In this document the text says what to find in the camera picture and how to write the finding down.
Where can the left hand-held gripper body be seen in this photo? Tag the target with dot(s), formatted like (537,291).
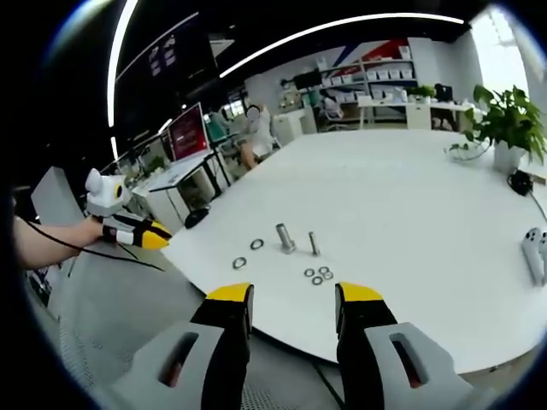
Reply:
(104,194)

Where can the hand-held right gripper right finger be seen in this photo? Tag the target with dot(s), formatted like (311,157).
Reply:
(363,341)

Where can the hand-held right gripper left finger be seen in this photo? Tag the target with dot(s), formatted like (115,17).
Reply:
(222,341)

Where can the large metal washer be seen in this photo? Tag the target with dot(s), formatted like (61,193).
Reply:
(239,262)
(256,244)

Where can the thin threaded stud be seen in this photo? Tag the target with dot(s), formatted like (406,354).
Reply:
(314,244)

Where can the large threaded stud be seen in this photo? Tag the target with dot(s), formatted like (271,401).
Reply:
(285,238)

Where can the person's left hand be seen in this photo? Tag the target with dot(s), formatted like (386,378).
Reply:
(92,232)

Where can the black computer mouse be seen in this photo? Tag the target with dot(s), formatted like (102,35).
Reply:
(195,218)

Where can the grey panel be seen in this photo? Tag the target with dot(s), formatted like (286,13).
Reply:
(53,198)

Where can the white office desk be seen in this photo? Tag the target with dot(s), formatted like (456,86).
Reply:
(184,179)

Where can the red screen monitor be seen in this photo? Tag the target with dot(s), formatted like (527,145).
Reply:
(188,133)

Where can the curved ceiling light strip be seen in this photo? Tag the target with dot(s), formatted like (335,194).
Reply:
(117,64)

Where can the white handheld controller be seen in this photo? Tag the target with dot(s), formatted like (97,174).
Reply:
(534,256)

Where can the white plant pot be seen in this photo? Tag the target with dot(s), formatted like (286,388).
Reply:
(507,156)

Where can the white counter desk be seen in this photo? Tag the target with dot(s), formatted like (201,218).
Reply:
(419,112)

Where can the small green potted plant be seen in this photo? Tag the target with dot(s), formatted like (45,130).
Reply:
(421,91)

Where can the shelf with white bins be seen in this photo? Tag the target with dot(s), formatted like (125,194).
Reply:
(372,81)

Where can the black monitor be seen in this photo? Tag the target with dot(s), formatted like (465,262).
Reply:
(444,91)

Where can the long ceiling light strip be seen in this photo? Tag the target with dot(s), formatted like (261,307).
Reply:
(342,34)

